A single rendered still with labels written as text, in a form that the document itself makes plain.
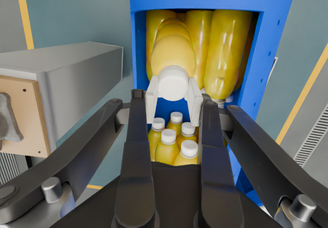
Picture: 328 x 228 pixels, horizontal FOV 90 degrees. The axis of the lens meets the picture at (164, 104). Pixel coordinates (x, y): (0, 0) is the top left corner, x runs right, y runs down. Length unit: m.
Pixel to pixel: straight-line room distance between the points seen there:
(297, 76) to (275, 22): 1.58
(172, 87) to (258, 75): 0.15
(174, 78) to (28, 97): 0.53
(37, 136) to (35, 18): 1.29
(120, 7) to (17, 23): 0.90
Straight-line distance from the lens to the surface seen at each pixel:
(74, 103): 0.88
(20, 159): 2.46
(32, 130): 0.72
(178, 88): 0.20
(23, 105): 0.68
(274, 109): 1.90
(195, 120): 0.16
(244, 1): 0.25
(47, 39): 1.83
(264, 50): 0.29
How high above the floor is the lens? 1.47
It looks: 66 degrees down
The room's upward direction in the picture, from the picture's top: 173 degrees counter-clockwise
